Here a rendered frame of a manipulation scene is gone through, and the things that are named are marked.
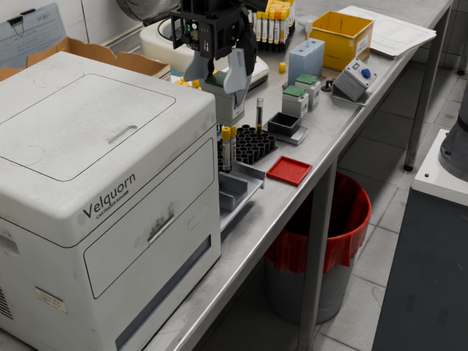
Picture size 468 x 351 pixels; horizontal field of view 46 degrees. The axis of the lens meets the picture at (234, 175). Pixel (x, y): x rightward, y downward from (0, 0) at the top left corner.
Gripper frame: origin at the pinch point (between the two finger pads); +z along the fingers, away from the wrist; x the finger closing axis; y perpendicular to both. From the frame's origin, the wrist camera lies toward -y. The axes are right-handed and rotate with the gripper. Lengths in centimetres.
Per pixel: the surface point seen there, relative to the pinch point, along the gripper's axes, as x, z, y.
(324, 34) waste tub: -10, 16, -62
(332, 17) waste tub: -14, 16, -75
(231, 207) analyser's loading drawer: 2.5, 20.0, 2.6
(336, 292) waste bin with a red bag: 5, 96, -55
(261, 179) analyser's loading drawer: 2.7, 20.5, -7.3
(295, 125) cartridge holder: -0.9, 21.3, -28.2
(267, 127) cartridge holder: -6.3, 22.6, -26.0
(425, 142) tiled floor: 1, 112, -181
